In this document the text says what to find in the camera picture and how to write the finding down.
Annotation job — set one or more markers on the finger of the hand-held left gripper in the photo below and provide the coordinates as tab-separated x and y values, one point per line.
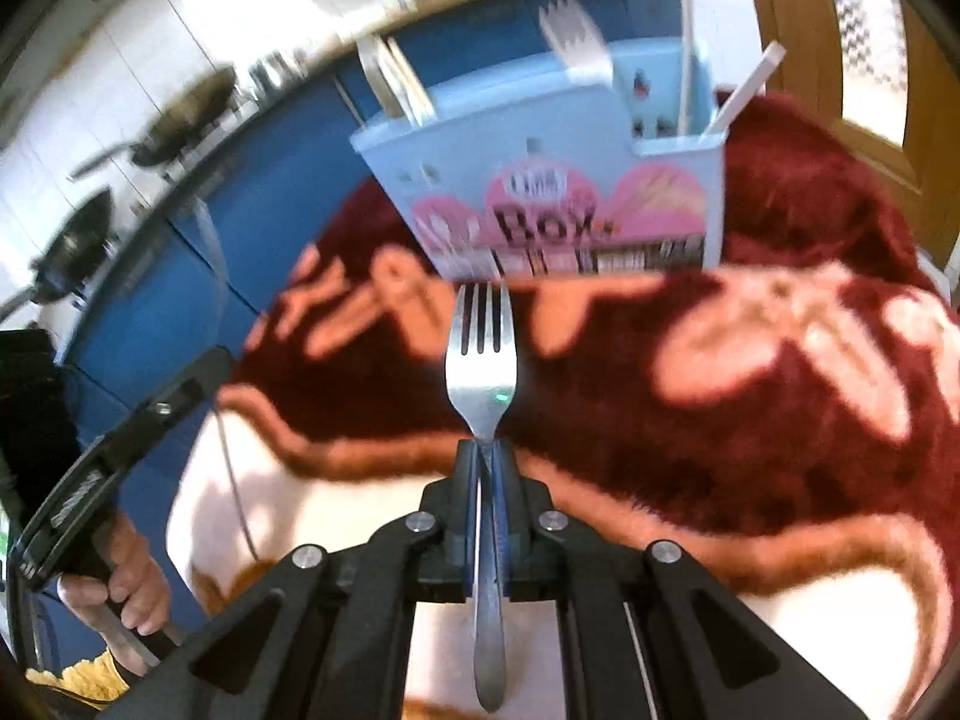
191	397

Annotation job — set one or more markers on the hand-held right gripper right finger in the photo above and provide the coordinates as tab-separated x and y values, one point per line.
505	517

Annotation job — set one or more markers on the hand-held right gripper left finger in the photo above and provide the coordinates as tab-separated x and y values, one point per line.
468	517

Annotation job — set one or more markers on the large metal fork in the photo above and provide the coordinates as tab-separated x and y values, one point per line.
480	390

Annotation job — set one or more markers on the blue plastic utensil holder box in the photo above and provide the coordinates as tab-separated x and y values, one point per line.
480	112

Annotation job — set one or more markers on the small metal fork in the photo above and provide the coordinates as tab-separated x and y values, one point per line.
574	30

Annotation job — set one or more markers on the silver white chopstick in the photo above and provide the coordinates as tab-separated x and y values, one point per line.
750	82

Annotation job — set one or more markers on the person's left hand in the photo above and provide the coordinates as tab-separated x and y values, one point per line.
142	577

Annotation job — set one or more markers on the red floral printed blanket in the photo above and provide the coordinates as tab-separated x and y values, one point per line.
675	450

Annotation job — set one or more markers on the black frying pan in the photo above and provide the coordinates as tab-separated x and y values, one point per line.
71	244

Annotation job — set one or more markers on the blue cabinet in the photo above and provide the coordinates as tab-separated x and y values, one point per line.
262	165

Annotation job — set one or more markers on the yellow clothing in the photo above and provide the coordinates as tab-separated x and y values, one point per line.
82	679

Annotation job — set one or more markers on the dark wok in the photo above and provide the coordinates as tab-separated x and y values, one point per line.
180	124

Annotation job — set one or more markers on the wooden door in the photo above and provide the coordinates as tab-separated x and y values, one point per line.
795	52

